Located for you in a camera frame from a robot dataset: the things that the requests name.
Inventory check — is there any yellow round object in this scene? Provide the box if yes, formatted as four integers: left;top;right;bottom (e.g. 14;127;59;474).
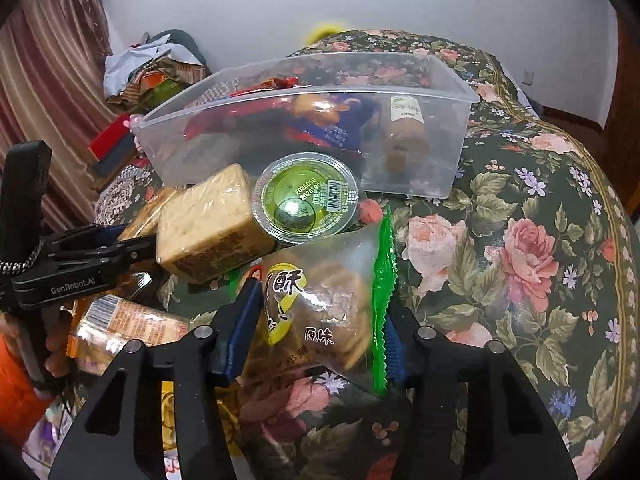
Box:
306;21;347;44

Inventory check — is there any yellow cake block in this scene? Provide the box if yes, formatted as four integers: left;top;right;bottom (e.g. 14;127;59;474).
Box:
155;163;277;286

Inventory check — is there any person's left hand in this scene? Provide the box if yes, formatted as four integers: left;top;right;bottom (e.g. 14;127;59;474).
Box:
44;310;72;376

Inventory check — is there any pile of clothes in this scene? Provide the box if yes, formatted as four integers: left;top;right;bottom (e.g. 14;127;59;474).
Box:
102;30;209;112

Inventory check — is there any striped pink curtain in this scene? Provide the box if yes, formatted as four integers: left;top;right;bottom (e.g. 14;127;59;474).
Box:
0;0;115;233

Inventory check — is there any dark floral cloth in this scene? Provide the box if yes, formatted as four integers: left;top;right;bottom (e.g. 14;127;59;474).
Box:
95;27;635;480

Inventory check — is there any yellow snack packet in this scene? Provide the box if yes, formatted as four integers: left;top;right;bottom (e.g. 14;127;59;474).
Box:
159;379;242;462

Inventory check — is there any blue snack packet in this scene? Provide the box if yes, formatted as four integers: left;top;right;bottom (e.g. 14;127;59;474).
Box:
284;91;379;155

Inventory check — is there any clear plastic bin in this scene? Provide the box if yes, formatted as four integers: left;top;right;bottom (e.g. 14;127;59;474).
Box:
131;51;480;199

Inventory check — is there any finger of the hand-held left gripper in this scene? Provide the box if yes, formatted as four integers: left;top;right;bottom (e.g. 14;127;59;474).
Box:
112;235;159;270
92;224;140;245

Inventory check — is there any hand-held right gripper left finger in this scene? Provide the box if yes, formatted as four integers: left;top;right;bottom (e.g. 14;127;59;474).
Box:
47;275;264;480

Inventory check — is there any dark wooden door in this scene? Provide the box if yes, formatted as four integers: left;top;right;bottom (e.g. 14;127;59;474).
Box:
596;2;640;203

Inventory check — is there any green jelly cup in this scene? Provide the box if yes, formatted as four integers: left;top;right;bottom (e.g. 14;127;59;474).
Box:
248;152;362;247

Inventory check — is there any brown bottle white label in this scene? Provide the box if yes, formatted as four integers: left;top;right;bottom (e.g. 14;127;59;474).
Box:
382;94;432;175

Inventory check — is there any orange cracker packet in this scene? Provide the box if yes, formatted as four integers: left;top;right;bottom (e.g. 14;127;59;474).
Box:
67;294;192;377

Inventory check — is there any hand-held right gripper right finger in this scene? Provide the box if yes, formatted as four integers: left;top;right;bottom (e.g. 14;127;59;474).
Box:
381;302;577;480

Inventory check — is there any clear biscuit packet green edge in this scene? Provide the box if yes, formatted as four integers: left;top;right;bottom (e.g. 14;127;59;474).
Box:
249;204;402;397

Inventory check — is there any red box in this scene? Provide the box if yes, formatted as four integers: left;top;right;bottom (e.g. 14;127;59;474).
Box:
87;112;139;162

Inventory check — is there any clear round cracker packet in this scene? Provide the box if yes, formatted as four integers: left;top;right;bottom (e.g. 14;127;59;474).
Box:
117;186;179;242

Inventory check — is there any red snack packet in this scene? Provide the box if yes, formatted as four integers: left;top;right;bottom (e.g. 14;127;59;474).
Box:
182;76;301;140

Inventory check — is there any person's left forearm orange sleeve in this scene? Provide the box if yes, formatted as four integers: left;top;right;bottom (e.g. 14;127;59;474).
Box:
0;332;53;448

